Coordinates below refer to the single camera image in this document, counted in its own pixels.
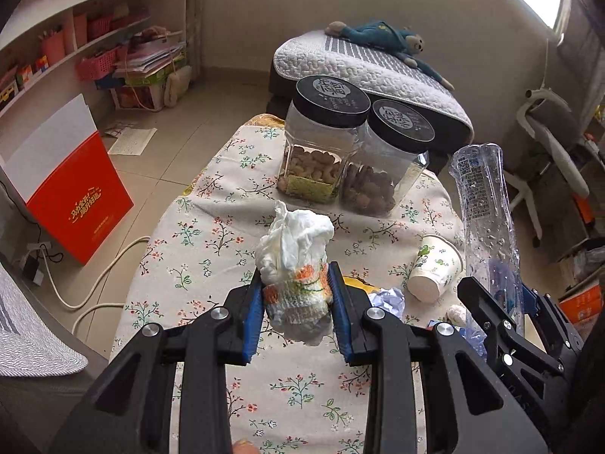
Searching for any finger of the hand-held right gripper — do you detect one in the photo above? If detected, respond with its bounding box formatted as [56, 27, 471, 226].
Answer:
[522, 284, 589, 365]
[456, 275, 577, 438]

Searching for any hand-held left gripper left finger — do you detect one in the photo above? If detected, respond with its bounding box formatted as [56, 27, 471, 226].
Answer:
[50, 269, 265, 454]

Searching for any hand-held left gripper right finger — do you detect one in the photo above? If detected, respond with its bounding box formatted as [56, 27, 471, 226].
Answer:
[327, 261, 551, 454]

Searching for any yellow wrapper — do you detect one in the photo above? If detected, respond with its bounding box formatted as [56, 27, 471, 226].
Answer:
[343, 274, 379, 294]

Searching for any blue white wrapper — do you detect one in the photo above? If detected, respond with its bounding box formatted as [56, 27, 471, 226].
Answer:
[368, 288, 406, 322]

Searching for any paper cup green print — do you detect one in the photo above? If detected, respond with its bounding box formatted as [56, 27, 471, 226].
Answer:
[407, 234, 465, 302]

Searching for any white tissue orange print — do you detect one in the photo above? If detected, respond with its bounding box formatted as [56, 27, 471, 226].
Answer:
[256, 200, 335, 347]

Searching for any clear plastic bottle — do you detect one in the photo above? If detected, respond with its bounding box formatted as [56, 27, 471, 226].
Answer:
[449, 143, 525, 358]

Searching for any orange paper bag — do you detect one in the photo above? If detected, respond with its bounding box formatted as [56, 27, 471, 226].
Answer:
[558, 284, 603, 327]

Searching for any floral tablecloth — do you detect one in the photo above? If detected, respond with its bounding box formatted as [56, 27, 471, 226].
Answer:
[109, 113, 473, 454]

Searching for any clear jar of brown nuts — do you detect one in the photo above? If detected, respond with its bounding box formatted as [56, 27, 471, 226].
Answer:
[339, 98, 436, 218]

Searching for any wooden desk with shelves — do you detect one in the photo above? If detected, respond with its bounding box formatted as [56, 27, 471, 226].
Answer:
[558, 104, 605, 270]

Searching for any grey white office chair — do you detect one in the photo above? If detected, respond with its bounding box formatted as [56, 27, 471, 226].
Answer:
[503, 87, 591, 247]

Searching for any clear jar of cashews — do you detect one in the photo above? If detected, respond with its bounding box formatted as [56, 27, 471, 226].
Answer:
[278, 75, 372, 205]

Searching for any paper sheet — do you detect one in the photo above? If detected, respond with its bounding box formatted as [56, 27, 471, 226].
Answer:
[108, 127, 158, 156]

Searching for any red and white box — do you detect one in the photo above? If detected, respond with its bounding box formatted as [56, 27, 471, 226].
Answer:
[0, 93, 135, 266]

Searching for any black power adapter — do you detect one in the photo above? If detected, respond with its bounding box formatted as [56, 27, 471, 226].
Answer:
[21, 255, 45, 287]

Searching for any grey woven mat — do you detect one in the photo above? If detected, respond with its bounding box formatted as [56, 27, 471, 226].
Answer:
[0, 265, 90, 379]

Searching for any patterned curtain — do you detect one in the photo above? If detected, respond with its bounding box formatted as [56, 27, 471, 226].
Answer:
[562, 23, 605, 124]
[186, 0, 204, 67]

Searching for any grey white quilted cover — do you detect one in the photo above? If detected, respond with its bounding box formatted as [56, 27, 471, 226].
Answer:
[274, 29, 475, 139]

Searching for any blue monkey plush toy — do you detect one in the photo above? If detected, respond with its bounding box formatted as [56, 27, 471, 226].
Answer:
[324, 20, 455, 92]

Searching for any stack of papers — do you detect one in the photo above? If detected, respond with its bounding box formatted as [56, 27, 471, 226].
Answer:
[113, 40, 187, 79]

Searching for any pink plastic basket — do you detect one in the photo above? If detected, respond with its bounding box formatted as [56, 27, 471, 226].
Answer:
[78, 50, 118, 81]
[87, 14, 114, 41]

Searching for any pink storage container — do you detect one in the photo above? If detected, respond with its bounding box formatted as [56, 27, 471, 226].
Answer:
[42, 28, 66, 64]

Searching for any white power cable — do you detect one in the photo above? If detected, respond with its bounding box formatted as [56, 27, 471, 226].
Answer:
[42, 236, 149, 336]

